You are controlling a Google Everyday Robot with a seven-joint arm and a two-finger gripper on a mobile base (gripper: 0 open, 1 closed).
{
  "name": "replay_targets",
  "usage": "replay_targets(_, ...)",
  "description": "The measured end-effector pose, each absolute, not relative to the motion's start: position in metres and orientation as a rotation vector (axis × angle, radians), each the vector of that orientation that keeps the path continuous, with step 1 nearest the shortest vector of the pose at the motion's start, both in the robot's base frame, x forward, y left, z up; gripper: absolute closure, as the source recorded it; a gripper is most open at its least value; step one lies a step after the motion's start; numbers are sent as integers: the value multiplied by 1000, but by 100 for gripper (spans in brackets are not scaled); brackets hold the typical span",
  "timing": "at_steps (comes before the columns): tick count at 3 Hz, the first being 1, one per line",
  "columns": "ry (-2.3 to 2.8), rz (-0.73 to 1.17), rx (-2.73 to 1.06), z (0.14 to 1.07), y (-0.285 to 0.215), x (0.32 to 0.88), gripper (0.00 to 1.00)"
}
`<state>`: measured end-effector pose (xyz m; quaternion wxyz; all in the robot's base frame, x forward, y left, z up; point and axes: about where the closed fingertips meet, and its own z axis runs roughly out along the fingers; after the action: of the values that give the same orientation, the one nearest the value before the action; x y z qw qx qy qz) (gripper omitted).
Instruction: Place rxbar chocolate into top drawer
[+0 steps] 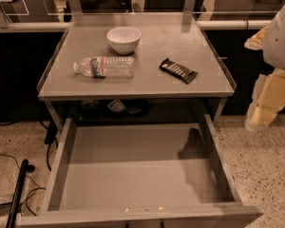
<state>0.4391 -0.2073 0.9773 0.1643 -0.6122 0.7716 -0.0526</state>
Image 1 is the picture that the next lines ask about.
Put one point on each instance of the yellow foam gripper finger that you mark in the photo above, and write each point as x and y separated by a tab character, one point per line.
267	100
256	42

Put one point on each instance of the black chocolate rxbar wrapper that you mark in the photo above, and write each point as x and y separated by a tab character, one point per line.
181	72

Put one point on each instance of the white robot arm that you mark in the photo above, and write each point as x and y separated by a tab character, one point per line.
274	42

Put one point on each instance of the open grey top drawer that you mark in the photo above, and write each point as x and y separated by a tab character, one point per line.
141	176

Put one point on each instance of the white tag under cabinet top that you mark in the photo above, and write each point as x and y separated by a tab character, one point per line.
116	106

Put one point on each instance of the grey metal cabinet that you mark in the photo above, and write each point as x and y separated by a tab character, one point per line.
164	35

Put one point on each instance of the white ceramic bowl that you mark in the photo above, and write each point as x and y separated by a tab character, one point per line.
124	40

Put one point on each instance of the clear plastic water bottle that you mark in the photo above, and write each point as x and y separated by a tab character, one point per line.
100	67

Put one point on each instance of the black pole on floor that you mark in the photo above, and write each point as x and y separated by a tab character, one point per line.
25	167

